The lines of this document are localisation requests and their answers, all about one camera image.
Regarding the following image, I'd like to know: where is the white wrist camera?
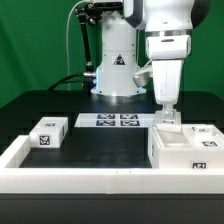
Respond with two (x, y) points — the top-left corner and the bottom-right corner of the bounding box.
(133, 65), (153, 87)

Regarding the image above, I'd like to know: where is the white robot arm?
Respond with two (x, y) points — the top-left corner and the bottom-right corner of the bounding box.
(84, 0), (210, 120)

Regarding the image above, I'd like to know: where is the white U-shaped fence wall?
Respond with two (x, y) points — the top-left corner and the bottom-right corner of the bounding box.
(0, 135), (224, 194)

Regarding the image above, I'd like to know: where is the white cable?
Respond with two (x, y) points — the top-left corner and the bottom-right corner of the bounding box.
(65, 0), (88, 91)

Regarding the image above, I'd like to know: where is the black cable bundle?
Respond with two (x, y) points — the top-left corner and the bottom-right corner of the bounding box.
(47, 73), (95, 92)

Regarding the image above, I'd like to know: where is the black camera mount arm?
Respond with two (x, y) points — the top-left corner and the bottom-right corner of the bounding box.
(75, 3), (101, 90)

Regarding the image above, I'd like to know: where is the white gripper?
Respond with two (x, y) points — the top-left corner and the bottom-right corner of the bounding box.
(146, 35), (191, 119)

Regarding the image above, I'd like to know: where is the white cabinet door panel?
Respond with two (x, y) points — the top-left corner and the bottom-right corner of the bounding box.
(153, 110), (182, 132)

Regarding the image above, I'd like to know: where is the white marker base plate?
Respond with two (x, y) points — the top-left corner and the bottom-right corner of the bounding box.
(75, 113), (154, 128)

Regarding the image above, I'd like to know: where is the white cabinet body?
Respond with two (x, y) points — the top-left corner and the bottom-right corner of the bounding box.
(148, 127), (224, 169)

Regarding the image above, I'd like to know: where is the white cabinet top block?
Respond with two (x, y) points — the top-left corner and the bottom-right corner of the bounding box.
(29, 117), (68, 148)

